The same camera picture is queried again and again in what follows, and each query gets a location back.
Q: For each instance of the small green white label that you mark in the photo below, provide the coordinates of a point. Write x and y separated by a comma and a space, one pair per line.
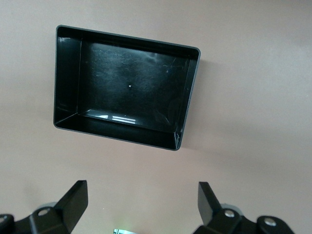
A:
122, 231

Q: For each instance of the black rectangular plastic box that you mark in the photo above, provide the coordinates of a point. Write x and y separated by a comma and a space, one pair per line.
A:
131, 90

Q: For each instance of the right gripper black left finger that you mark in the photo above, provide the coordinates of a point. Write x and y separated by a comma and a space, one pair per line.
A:
70, 207

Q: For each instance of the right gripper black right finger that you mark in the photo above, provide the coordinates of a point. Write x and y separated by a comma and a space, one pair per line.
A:
209, 209

